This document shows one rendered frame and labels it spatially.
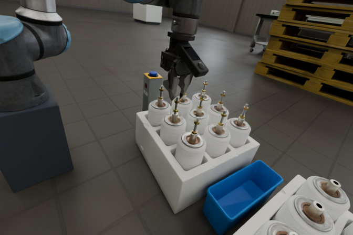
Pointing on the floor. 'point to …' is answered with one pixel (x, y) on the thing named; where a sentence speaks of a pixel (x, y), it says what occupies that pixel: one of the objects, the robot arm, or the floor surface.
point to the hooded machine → (147, 13)
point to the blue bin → (239, 195)
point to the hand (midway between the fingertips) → (178, 96)
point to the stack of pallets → (275, 53)
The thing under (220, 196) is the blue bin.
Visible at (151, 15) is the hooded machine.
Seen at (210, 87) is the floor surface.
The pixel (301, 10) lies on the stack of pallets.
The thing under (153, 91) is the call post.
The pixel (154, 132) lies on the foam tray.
